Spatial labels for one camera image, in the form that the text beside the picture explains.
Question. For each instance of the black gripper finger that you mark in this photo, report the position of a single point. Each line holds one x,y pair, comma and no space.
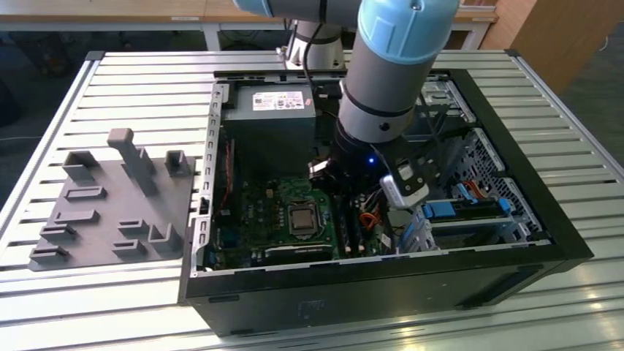
321,179

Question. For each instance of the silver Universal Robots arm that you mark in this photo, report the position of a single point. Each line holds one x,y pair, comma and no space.
385,73

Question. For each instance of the silver CPU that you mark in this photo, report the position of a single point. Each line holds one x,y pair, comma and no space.
302,219

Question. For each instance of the green motherboard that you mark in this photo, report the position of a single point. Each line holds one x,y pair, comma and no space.
258,192

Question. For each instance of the grey power supply unit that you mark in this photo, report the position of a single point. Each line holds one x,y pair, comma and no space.
268,146

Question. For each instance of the graphics card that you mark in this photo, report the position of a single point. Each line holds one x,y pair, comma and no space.
297,252

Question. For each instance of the hard disk in blue carrier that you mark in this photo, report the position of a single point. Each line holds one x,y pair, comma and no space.
453,212

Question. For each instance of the perforated metal drive cage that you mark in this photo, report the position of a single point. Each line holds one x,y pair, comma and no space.
486,153

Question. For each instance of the black PC case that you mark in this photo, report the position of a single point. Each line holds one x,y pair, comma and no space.
341,300

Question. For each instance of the grey parts rack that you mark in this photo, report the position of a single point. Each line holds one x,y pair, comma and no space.
97,234

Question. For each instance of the wooden cabinet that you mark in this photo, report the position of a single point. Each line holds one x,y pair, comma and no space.
560,36

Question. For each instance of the wooden desk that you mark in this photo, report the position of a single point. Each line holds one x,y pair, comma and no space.
145,11

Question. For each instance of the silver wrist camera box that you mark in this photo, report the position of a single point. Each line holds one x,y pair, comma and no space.
401,195

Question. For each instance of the black camera bracket plate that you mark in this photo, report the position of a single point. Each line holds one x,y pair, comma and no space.
421,166

